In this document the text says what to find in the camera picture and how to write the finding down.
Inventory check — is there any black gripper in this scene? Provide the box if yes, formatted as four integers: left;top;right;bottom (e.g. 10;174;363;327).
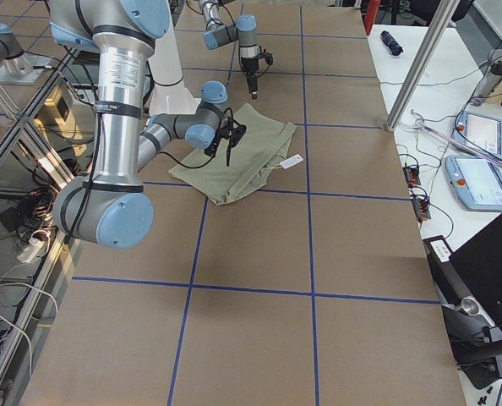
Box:
204;129;231;156
239;53;262;100

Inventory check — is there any olive green long-sleeve shirt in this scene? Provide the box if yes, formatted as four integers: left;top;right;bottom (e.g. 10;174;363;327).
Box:
169;103;297;206

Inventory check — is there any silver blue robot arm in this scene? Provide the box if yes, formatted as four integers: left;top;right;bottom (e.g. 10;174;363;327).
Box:
199;1;274;100
50;1;242;249

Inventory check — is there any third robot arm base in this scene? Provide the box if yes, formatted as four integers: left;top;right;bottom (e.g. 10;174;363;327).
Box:
0;23;52;85

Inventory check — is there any white paper hang tag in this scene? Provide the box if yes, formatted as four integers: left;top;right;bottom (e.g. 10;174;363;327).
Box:
272;154;303;170

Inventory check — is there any dark blue folded cloth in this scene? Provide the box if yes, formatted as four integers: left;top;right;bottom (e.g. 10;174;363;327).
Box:
379;30;403;57

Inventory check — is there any brown paper table cover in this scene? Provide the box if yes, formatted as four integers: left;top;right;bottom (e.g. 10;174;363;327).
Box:
21;4;465;405

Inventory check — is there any orange black circuit board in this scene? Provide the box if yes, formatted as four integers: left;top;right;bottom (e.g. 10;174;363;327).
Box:
402;166;421;188
412;195;431;223

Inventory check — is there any metal cane rod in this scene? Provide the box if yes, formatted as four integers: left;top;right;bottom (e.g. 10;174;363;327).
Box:
410;108;502;174

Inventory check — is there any white power strip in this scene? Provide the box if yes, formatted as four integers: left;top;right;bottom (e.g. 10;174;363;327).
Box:
17;237;47;263

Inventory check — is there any upper teach pendant tablet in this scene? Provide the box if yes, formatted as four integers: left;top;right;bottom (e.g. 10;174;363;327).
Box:
452;111;502;160

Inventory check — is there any teach pendant tablet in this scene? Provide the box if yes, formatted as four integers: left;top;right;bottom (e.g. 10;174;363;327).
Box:
445;156;502;212
452;111;502;160

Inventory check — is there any grey water bottle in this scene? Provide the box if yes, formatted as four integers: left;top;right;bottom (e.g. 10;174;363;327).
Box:
470;60;502;107

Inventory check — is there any lower teach pendant tablet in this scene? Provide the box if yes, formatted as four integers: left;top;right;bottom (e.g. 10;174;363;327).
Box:
445;156;502;212

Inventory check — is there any black box with label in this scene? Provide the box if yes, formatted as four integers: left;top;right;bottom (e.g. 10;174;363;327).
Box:
423;213;502;331

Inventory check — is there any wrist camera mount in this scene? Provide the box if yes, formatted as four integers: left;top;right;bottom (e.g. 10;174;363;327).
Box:
219;118;247;148
257;50;274;66

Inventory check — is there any black camera cable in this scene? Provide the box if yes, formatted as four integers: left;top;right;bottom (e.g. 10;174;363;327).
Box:
216;3;276;80
161;107;240;169

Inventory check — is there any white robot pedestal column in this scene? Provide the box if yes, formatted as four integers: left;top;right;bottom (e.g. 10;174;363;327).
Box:
149;1;199;125

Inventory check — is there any aluminium frame post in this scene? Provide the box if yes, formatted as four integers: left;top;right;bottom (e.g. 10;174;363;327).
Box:
385;0;460;132

